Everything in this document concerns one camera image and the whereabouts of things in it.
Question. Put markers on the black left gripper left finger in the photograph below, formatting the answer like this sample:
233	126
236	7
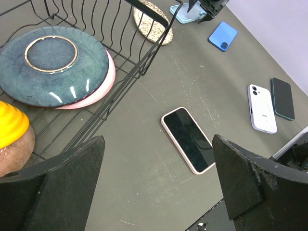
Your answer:
55	194

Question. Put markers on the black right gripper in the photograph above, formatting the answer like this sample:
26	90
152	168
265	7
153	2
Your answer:
211	7

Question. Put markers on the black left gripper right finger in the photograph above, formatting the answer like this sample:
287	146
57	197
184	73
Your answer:
260	194

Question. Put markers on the light blue phone case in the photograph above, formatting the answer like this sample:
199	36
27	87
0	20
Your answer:
195	14

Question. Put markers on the black smartphone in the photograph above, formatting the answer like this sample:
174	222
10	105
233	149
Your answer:
190	139

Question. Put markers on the lilac phone case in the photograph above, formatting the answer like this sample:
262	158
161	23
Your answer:
261	109

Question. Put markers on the speckled oval dish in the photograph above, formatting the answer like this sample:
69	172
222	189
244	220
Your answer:
148	27

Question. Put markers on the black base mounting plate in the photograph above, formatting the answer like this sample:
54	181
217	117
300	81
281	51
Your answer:
215	219

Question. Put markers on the brown speckled bowl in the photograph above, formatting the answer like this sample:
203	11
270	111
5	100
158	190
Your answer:
16	155

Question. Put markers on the yellow ribbed bowl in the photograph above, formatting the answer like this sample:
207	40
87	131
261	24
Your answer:
13	124

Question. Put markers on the dark green smartphone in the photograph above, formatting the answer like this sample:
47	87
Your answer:
282	99

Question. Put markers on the pink plate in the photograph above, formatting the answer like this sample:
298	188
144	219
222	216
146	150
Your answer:
104	88

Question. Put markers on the blue glazed ceramic plate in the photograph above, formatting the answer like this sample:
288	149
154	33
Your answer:
52	66

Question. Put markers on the black wire dish basket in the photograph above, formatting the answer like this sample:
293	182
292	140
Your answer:
111	22

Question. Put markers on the aluminium slotted rail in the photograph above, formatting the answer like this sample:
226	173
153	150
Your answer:
288	144

